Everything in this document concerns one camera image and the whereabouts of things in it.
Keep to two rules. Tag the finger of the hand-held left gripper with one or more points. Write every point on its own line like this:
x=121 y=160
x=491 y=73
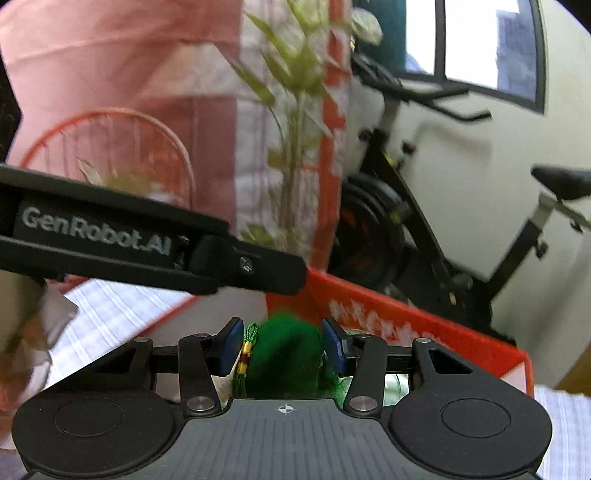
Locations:
x=263 y=270

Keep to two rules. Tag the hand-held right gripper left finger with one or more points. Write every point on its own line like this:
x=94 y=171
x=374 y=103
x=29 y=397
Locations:
x=230 y=346

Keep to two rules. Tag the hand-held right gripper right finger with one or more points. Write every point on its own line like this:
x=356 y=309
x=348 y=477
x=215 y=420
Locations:
x=334 y=344

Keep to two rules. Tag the green fluffy tassel ornament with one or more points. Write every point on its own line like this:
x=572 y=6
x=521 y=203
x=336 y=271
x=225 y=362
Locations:
x=286 y=355

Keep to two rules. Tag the red cardboard box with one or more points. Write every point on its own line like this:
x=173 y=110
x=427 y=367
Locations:
x=415 y=323

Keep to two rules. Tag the blue checkered tablecloth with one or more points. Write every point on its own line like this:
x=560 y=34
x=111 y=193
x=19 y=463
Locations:
x=115 y=318

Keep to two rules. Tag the black exercise bike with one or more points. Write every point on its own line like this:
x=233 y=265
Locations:
x=415 y=207

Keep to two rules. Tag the teal window curtain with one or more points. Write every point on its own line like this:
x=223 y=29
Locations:
x=385 y=37

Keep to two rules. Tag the dark framed window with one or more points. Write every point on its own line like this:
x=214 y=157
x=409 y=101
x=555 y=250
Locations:
x=480 y=41

